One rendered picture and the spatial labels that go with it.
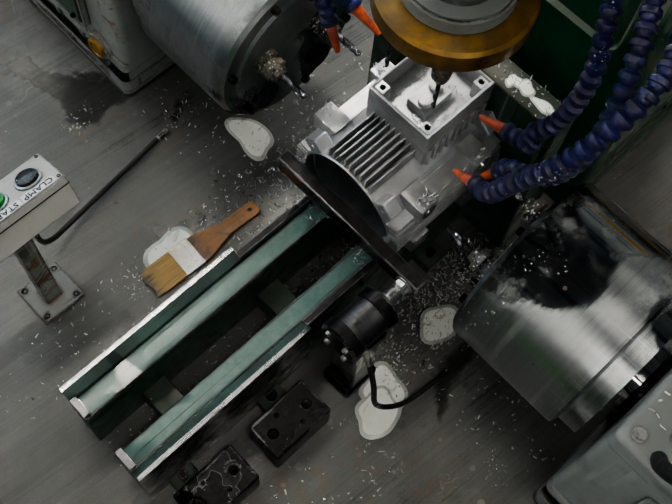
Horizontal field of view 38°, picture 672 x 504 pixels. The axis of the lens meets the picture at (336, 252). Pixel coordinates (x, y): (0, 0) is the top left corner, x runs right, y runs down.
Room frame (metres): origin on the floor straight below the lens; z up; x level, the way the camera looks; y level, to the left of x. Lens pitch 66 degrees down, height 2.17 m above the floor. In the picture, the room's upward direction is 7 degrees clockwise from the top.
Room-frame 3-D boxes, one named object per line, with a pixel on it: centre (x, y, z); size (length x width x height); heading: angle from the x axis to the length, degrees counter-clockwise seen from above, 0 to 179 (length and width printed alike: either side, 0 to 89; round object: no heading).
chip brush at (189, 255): (0.58, 0.20, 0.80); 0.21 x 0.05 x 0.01; 138
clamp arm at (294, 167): (0.55, -0.01, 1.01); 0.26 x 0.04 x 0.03; 51
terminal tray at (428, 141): (0.68, -0.09, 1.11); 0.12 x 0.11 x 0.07; 141
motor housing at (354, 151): (0.65, -0.07, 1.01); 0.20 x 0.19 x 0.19; 141
